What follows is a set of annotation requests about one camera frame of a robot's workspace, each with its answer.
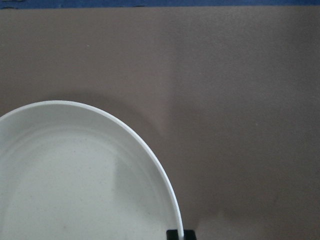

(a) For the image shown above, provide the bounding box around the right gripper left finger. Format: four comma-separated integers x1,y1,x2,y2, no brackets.
166,229,180,240

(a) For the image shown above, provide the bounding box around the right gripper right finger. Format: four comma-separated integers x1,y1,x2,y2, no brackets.
184,229,197,240

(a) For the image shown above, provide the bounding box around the cream round plate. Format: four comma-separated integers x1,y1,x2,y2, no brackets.
0,100,184,240

